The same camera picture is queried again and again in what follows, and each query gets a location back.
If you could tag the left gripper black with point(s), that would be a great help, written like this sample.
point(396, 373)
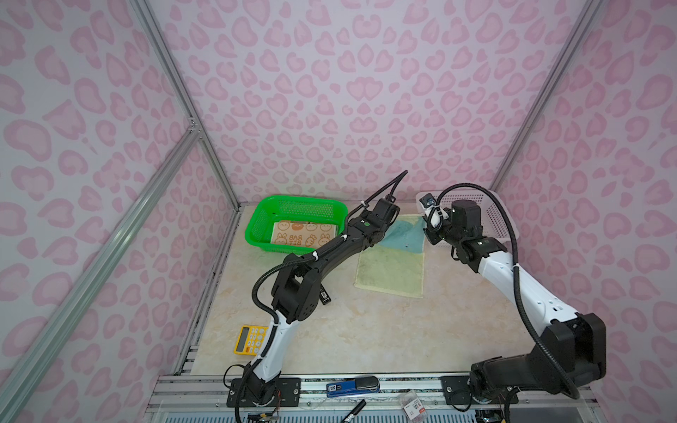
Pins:
point(365, 218)

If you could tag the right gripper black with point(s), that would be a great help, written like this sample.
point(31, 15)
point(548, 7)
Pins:
point(429, 236)

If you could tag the pale green towel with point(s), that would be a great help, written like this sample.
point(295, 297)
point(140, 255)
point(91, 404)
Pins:
point(396, 264)

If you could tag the cream orange patterned towel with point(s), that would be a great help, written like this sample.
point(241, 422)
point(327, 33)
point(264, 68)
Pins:
point(303, 234)

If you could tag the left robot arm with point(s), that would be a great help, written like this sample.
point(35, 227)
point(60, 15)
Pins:
point(291, 291)

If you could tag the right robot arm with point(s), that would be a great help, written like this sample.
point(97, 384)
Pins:
point(569, 349)

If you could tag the white plastic basket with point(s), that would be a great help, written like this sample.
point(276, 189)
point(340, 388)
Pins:
point(491, 218)

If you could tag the black marker device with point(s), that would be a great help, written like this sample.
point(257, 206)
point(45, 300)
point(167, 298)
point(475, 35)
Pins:
point(324, 296)

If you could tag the green plastic basket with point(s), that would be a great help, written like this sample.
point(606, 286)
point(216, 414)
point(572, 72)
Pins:
point(260, 232)

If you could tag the blue stapler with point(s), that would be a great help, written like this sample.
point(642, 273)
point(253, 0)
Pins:
point(361, 385)

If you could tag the yellow calculator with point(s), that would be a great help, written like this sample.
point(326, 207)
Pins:
point(250, 340)

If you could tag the small plastic bag red label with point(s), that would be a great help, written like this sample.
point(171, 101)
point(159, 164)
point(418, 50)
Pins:
point(412, 407)

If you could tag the black pen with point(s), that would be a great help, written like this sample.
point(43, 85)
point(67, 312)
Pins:
point(354, 412)

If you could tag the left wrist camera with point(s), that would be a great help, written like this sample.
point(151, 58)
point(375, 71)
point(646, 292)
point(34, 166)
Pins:
point(386, 210)

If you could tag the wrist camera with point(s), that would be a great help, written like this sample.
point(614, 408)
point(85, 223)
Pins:
point(386, 210)
point(464, 214)

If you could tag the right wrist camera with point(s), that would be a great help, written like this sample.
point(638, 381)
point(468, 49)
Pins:
point(464, 214)

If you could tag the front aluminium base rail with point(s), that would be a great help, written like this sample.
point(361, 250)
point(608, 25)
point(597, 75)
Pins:
point(208, 398)

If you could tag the aluminium frame rail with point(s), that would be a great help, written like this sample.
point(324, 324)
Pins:
point(113, 211)

